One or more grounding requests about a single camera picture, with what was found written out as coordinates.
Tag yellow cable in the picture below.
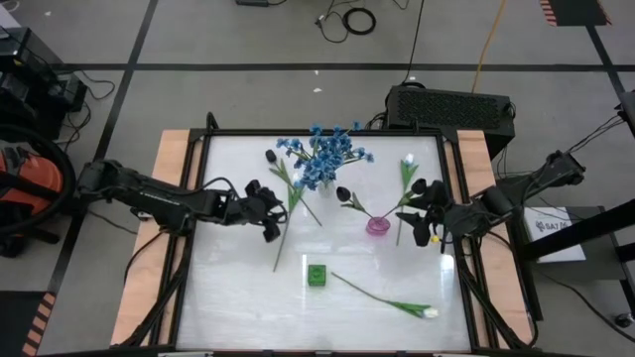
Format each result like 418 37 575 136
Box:
469 0 508 94

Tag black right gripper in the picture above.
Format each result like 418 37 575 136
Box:
395 179 482 249

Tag black mat with orange stripes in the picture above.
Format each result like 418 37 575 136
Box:
539 0 612 28
0 291 57 357

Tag green cut-glass vase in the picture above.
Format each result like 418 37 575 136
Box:
307 264 328 288

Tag black metal support beam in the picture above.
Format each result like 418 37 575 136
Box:
518 197 635 263

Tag black floor cable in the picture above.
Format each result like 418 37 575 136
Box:
565 114 626 155

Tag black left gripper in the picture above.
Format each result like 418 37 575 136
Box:
224 178 285 245

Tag black equipment rack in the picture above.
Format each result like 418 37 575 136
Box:
0 27 89 143

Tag thin black hanging cable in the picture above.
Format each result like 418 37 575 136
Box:
400 0 426 84

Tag pink ribbed glass vase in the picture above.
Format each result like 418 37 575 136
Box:
365 215 392 237

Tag orange and black vacuum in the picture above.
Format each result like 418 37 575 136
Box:
0 122 78 259

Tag coiled black cable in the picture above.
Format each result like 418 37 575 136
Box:
341 6 377 37

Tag wooden side board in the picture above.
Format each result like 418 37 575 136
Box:
455 129 535 347
109 129 192 347

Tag black side table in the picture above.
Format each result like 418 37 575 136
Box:
510 205 635 298

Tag black perforated computer case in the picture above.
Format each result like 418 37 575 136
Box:
385 84 516 160

